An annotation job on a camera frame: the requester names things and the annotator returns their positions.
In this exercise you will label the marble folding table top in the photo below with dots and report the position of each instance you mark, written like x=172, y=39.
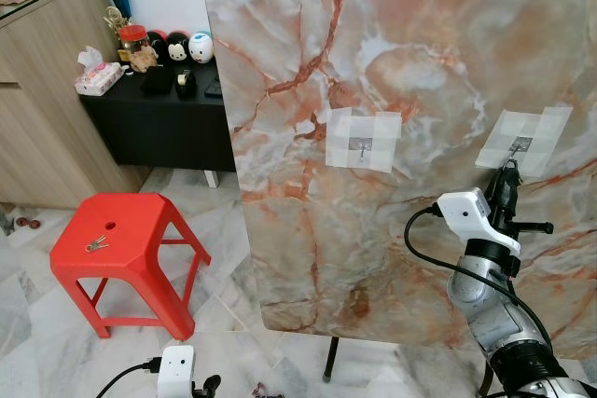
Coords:
x=420, y=62

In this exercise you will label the silver key bunch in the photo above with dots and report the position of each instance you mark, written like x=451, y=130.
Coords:
x=96, y=245

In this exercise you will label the red plastic stool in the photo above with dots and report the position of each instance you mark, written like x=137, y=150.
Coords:
x=131, y=221

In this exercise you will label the white console leg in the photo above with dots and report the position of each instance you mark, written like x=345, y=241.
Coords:
x=210, y=178

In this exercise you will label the small red dumbbell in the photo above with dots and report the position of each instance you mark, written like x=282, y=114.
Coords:
x=26, y=222

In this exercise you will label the black low console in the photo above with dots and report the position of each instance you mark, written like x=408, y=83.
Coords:
x=159, y=128

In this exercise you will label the black tape dispenser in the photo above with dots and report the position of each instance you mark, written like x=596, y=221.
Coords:
x=184, y=82

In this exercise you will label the pink tissue pack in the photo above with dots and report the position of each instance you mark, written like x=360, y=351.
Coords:
x=98, y=76

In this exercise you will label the light wooden cabinet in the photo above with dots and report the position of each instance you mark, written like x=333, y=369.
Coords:
x=47, y=90

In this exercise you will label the white duck plush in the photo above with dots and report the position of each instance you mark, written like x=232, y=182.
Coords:
x=201, y=46

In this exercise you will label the black mouse plush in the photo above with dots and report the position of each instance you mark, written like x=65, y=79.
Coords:
x=177, y=47

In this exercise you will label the red-lidded snack jar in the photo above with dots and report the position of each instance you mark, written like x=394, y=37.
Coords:
x=135, y=47

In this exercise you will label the black and red plush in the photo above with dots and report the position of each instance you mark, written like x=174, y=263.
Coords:
x=155, y=39

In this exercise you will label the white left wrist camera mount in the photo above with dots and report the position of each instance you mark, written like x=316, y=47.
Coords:
x=175, y=375

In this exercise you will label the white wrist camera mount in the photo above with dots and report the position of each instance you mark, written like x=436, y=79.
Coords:
x=175, y=375
x=471, y=216

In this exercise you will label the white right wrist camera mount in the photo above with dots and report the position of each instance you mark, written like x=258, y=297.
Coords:
x=471, y=216

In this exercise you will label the taped adhesive wall hook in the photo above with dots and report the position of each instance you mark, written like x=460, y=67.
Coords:
x=532, y=132
x=362, y=142

